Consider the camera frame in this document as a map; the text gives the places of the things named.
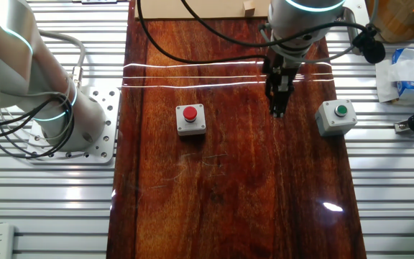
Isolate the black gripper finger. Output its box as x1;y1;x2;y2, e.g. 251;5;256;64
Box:
274;90;290;119
268;86;278;114

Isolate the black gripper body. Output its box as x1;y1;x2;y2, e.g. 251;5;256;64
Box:
262;53;300;96

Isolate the small wooden cube block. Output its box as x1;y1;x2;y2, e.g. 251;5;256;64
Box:
243;0;257;17

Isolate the grey box with green button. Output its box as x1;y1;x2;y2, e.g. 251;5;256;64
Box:
313;99;358;137

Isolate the grey box with red button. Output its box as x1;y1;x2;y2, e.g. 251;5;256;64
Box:
175;103;207;137

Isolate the dark red wooden board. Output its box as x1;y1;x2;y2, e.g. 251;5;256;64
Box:
106;0;368;259

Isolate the white tissue sheet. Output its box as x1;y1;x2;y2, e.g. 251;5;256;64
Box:
374;59;400;104

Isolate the brown cardboard sheet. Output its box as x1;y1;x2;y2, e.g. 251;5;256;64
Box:
134;0;272;20

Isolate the brown orange bulky bag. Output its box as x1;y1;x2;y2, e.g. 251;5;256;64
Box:
367;0;414;44

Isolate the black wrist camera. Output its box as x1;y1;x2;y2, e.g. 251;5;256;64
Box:
351;24;387;65

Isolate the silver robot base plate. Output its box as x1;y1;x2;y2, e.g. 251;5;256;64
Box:
25;86;121;165

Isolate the thick grey robot cable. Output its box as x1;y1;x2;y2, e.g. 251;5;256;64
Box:
37;29;87;89

